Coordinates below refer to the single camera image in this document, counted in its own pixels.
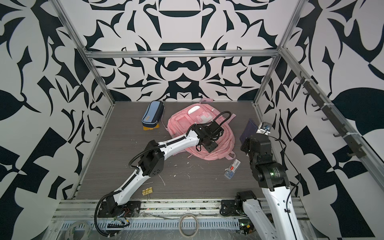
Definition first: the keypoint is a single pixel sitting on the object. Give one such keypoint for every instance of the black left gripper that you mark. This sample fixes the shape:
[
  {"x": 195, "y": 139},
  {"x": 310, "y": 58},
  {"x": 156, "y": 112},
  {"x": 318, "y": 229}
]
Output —
[{"x": 211, "y": 149}]

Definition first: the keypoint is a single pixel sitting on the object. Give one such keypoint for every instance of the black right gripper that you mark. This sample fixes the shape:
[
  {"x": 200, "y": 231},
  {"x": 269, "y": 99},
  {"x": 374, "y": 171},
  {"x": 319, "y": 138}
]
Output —
[{"x": 248, "y": 140}]

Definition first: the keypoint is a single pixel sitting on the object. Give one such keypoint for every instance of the dark blue notebook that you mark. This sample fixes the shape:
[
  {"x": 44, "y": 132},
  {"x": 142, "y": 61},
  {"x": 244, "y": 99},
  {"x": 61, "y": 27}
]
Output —
[{"x": 250, "y": 129}]

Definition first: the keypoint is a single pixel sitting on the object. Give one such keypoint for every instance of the pink student backpack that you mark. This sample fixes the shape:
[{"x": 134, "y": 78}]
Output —
[{"x": 201, "y": 113}]

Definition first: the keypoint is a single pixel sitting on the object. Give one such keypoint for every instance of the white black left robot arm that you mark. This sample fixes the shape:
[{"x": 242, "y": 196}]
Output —
[{"x": 150, "y": 162}]

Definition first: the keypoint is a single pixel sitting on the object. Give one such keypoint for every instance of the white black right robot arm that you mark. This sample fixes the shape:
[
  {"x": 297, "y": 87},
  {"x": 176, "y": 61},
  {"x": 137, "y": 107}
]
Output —
[{"x": 273, "y": 180}]

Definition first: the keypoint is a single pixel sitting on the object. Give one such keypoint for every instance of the blue pencil case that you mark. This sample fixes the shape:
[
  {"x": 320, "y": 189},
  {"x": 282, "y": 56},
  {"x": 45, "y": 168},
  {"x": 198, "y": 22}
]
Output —
[{"x": 153, "y": 114}]

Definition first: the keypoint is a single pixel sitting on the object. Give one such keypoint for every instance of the small yellow sticky pad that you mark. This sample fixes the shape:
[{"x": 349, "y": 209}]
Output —
[{"x": 151, "y": 128}]

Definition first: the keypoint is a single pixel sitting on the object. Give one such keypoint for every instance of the small green circuit board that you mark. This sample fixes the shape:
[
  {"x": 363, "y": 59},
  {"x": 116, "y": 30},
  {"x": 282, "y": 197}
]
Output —
[{"x": 246, "y": 226}]

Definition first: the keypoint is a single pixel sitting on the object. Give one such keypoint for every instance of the small yellow wooden block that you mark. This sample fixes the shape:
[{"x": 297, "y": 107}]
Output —
[{"x": 147, "y": 191}]

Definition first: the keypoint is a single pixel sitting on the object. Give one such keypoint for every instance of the clear tape roll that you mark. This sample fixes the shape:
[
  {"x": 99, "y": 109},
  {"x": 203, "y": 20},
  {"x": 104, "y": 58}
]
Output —
[{"x": 189, "y": 221}]

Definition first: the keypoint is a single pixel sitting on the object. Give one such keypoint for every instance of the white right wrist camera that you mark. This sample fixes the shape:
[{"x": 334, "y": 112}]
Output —
[{"x": 264, "y": 128}]

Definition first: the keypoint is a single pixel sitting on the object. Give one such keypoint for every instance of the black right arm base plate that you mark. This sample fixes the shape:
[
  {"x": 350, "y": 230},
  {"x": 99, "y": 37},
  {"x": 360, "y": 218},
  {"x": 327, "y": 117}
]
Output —
[{"x": 229, "y": 208}]

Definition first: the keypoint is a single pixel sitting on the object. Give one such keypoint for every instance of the grey wall hook rail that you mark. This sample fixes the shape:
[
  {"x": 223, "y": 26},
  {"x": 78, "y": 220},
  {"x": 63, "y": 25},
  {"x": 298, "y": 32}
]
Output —
[{"x": 333, "y": 115}]

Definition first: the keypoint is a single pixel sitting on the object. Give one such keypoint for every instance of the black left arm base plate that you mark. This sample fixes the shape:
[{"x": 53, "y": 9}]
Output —
[{"x": 126, "y": 209}]

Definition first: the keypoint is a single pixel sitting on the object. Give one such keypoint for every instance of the aluminium frame crossbar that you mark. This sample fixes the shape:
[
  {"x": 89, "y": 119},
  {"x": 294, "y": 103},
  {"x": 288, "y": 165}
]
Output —
[{"x": 180, "y": 54}]

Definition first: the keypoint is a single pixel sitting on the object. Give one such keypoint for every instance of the white slotted cable duct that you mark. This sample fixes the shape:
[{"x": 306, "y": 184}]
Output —
[{"x": 161, "y": 224}]

